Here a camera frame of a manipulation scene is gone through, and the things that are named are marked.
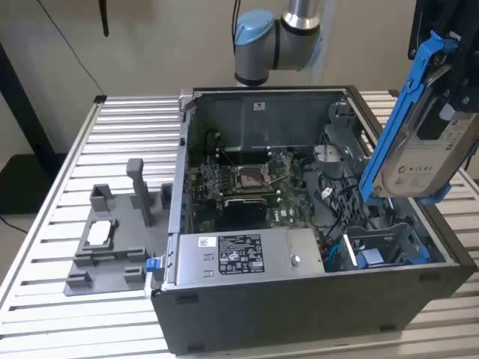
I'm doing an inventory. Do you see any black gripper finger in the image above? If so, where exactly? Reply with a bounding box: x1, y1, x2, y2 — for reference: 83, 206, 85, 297
416, 84, 473, 142

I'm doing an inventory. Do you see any hard disk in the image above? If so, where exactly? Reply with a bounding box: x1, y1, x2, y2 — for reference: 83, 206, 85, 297
358, 29, 479, 206

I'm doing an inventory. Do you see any black data wire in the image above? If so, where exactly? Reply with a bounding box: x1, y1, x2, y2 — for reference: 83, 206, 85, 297
317, 174, 341, 272

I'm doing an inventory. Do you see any metal disk bay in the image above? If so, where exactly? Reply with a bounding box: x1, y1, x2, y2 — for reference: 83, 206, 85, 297
342, 220, 448, 273

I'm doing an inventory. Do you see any black RAM slot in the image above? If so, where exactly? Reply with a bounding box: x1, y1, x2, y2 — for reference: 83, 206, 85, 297
223, 197, 269, 214

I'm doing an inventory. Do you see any black perforated plastic cage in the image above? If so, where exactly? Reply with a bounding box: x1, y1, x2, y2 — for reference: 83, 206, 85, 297
317, 170, 375, 229

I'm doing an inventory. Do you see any green motherboard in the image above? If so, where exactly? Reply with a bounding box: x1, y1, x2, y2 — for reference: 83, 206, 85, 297
189, 149, 323, 240

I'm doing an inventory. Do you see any silver power supply unit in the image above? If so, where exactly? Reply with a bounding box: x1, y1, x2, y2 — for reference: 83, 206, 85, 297
164, 227, 326, 291

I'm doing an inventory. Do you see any CPU socket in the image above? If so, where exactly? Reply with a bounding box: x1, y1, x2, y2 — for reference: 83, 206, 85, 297
230, 164, 272, 194

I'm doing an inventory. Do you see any black open PC case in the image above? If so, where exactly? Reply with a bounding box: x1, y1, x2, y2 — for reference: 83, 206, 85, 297
144, 85, 473, 355

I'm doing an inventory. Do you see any grey parts rack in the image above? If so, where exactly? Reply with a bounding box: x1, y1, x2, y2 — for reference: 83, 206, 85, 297
64, 158, 174, 297

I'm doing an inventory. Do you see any silver CPU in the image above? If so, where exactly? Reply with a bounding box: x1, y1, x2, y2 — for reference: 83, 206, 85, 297
88, 220, 113, 246

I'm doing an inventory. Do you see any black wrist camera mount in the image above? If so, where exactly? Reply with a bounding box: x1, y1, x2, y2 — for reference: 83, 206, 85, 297
407, 0, 428, 61

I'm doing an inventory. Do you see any silver metal bracket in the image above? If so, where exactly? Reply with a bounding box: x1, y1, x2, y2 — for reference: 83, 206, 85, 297
313, 123, 373, 177

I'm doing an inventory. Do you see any blue plastic bracket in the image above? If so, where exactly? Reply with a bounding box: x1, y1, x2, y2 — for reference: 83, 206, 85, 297
358, 249, 383, 269

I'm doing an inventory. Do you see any thin locking lever wire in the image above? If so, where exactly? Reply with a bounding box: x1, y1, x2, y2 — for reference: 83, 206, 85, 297
218, 144, 240, 169

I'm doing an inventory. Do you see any black hanging strap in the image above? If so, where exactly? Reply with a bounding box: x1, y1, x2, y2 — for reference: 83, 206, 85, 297
99, 0, 110, 37

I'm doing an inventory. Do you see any black desk frame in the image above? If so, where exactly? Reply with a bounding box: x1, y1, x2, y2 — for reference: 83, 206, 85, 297
0, 43, 65, 216

